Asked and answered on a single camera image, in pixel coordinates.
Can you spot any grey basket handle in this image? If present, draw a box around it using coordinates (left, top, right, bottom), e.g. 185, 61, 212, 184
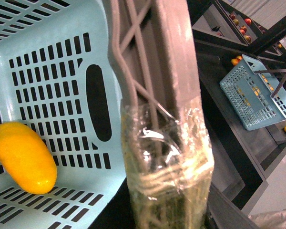
103, 0, 214, 229

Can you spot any light blue plastic basket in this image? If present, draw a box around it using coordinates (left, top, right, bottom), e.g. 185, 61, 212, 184
0, 0, 125, 229

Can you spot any yellow mango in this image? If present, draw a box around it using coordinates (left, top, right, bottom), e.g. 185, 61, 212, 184
0, 122, 57, 194

